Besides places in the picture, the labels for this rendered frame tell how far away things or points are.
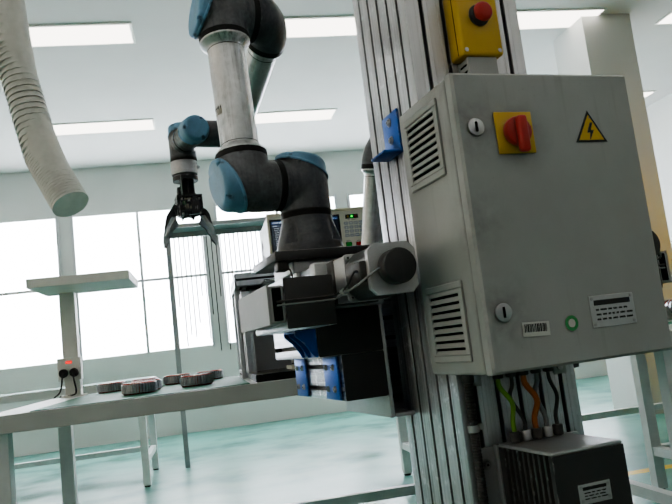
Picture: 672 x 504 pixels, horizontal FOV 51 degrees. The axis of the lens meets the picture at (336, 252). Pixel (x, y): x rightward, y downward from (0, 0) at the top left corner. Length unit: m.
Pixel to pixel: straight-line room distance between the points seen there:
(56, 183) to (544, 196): 2.45
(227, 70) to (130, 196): 7.44
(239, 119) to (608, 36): 5.27
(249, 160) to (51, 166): 1.88
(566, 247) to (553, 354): 0.17
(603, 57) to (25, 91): 4.62
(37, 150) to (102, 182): 5.75
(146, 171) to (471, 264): 8.13
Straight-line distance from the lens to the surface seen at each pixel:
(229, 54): 1.66
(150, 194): 9.02
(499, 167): 1.13
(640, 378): 3.61
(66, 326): 3.09
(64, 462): 3.10
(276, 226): 2.54
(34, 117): 3.46
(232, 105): 1.60
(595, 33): 6.56
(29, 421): 2.16
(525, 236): 1.13
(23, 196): 9.24
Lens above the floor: 0.83
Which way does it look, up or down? 7 degrees up
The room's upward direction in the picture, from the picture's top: 7 degrees counter-clockwise
